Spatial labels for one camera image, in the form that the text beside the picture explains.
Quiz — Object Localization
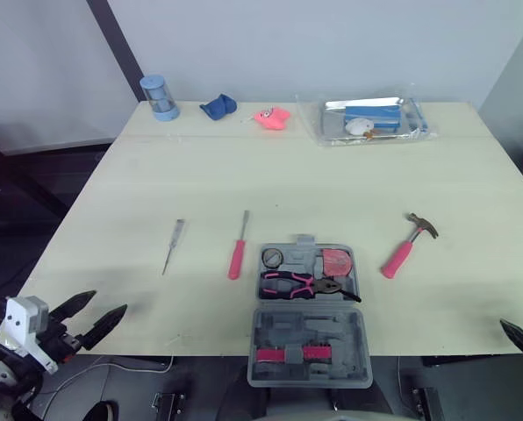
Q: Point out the blue clear cylinder container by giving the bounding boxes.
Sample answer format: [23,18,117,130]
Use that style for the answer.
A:
[139,74,181,123]

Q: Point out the small white round object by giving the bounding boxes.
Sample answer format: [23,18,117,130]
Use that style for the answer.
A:
[345,118,375,138]

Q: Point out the small grey metal screwdriver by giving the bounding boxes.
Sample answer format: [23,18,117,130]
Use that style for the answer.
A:
[161,218,187,277]

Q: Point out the red tape measure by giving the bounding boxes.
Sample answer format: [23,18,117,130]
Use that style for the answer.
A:
[319,247,355,279]

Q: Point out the pink handled screwdriver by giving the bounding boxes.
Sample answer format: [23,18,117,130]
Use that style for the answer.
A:
[226,210,251,282]

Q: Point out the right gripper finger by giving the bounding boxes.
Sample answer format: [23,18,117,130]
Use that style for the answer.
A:
[499,318,523,368]

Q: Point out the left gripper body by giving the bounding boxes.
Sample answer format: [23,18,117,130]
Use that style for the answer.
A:
[38,321,86,364]

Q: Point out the blue flat box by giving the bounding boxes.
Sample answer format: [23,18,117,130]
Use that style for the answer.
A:
[343,104,403,133]

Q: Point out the pink handled claw hammer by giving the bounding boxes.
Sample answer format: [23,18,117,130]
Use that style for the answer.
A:
[380,212,441,280]

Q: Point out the thin white cable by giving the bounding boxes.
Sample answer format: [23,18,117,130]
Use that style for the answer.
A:
[46,353,176,394]

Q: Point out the clear plastic bag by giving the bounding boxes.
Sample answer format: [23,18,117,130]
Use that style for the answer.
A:
[297,93,439,148]

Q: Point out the robot body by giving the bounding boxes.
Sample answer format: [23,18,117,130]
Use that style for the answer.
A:
[24,354,447,421]

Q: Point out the grey plastic tool case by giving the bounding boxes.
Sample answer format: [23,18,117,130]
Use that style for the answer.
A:
[247,233,374,389]

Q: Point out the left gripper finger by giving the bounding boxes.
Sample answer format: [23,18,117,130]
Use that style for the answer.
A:
[81,303,129,352]
[49,289,98,325]

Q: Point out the pink plush toy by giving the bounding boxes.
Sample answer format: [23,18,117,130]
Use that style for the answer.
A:
[254,106,292,132]

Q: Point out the blue crumpled cloth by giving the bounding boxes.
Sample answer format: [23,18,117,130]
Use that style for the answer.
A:
[198,92,240,121]

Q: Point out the pink and black pliers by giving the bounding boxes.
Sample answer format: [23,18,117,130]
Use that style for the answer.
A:
[259,269,362,304]

